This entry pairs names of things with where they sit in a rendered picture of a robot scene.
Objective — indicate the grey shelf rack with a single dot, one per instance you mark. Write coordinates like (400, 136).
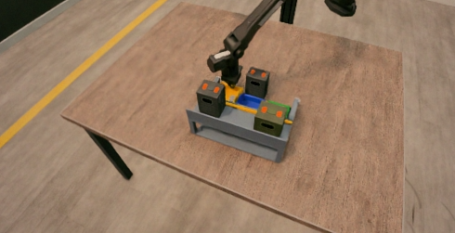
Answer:
(233, 127)

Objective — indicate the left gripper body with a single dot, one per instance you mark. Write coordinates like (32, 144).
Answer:
(234, 74)

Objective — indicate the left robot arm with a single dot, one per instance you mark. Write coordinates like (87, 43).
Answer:
(245, 32)

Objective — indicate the yellow bin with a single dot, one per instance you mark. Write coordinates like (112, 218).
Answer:
(237, 91)

